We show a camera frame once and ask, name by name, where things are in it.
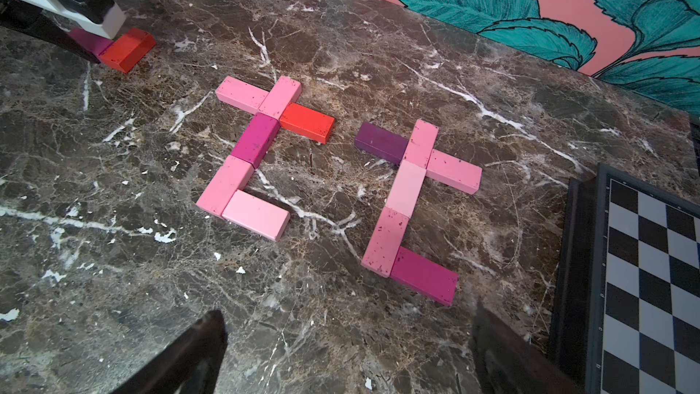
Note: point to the magenta block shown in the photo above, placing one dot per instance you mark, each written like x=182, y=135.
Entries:
x=424, y=276
x=256, y=139
x=97, y=45

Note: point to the pink block horizontal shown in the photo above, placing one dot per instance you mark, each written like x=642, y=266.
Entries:
x=383, y=246

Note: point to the light pink block edge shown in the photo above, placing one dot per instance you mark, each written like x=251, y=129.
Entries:
x=421, y=143

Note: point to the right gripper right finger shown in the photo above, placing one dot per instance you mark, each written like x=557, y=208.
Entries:
x=506, y=363

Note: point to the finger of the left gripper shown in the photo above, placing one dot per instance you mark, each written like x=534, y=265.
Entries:
x=29, y=20

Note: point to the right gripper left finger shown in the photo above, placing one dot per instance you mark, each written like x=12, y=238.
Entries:
x=191, y=364

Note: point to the light pink block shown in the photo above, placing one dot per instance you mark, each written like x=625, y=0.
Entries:
x=256, y=215
x=406, y=188

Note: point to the black white checkerboard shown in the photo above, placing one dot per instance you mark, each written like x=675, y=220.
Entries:
x=626, y=311

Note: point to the pink block top pair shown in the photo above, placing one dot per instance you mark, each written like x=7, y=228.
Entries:
x=241, y=95
x=284, y=92

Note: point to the dark purple block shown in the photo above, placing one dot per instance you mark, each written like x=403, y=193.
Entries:
x=382, y=143

